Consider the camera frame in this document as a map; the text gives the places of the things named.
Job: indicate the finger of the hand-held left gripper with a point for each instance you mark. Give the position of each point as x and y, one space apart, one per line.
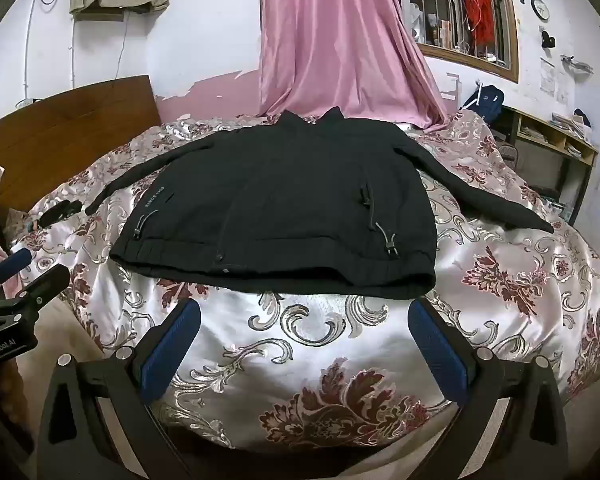
15 260
47 282

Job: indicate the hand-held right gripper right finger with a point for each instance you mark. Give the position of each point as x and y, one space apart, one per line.
442 350

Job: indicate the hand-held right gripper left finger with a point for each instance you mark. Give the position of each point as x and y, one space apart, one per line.
172 345

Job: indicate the black jacket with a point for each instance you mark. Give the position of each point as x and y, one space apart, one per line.
280 200

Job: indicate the black object on bed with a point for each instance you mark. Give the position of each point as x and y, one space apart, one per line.
57 212

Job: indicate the floral satin bed cover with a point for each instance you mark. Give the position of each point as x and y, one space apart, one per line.
305 360

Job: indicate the wooden headboard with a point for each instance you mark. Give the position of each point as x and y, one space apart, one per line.
70 130

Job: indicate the wooden shelf unit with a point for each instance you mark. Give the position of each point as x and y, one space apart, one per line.
555 170

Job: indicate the dark blue backpack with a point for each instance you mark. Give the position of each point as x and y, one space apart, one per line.
487 100

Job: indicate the barred window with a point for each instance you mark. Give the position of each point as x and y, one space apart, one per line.
480 62

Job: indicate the pink curtain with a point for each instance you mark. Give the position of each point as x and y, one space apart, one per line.
330 35

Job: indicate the red hanging cloth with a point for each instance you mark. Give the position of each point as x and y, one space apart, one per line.
479 12

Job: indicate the paper sheet on wall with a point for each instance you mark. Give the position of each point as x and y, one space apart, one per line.
554 80

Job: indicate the small wall rack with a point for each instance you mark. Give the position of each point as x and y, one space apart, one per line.
577 65

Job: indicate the round wall clock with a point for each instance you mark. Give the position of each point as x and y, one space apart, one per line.
540 8

